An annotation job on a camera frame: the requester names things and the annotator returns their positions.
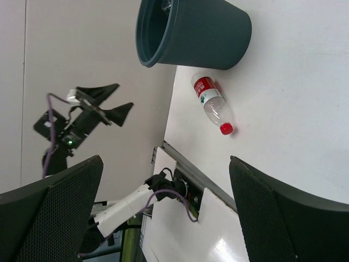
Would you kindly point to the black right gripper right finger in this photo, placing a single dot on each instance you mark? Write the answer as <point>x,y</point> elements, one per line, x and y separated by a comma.
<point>282,223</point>

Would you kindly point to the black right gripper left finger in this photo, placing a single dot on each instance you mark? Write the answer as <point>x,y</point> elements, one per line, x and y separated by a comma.
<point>47,219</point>

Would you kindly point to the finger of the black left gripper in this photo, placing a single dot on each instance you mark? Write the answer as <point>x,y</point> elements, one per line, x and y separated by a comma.
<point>119,114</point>
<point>97,95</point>

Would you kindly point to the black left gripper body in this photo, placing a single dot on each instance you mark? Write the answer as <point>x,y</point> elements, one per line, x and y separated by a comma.
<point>87,120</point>

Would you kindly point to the red label clear bottle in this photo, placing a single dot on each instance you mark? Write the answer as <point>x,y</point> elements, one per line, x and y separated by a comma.
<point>214,105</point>

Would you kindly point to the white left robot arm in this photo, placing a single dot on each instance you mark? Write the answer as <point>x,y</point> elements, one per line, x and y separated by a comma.
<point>67,135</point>

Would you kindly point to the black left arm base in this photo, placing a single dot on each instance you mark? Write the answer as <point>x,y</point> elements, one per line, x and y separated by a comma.
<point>176,181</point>

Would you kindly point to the dark teal plastic bin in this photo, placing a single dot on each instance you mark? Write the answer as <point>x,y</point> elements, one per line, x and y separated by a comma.
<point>204,34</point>

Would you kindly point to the aluminium table front rail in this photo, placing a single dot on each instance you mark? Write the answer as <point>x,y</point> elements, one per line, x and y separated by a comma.
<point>196,179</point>

